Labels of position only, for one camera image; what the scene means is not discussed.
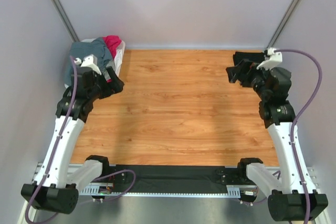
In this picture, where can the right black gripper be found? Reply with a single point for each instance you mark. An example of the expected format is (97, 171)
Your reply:
(232, 73)

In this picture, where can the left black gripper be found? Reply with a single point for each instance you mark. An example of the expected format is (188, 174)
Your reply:
(117, 84)

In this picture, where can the black t-shirt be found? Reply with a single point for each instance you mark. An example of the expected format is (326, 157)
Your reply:
(256, 57)

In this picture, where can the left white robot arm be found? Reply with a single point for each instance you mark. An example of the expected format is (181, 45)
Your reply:
(53, 189)

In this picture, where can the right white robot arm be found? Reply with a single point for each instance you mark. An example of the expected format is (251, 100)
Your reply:
(293, 196)

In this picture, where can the white t-shirt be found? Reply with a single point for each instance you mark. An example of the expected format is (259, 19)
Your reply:
(118, 60)

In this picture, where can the white laundry basket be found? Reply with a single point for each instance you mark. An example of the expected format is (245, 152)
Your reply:
(98, 54)

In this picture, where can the pink red t-shirt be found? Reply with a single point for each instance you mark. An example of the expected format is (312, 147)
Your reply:
(112, 42)

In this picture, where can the teal grey t-shirt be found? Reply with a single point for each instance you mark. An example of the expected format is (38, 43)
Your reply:
(80, 50)

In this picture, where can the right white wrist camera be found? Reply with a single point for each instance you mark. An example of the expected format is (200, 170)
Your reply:
(272, 59)

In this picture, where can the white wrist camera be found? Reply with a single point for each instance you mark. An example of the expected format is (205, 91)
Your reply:
(89, 61)
(272, 59)

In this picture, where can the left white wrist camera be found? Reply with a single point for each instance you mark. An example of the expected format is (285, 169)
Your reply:
(89, 61)

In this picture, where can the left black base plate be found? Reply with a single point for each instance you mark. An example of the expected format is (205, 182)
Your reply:
(121, 178)

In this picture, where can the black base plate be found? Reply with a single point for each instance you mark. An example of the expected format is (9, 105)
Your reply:
(231, 176)
(121, 178)

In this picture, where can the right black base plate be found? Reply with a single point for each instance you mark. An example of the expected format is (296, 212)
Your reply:
(231, 176)

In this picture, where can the left corner aluminium post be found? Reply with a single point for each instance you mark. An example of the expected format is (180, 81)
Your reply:
(65, 19)

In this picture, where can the corner aluminium post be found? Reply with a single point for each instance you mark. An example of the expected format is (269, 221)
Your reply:
(65, 19)
(286, 17)

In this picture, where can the right corner aluminium post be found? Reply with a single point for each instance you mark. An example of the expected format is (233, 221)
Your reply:
(286, 17)

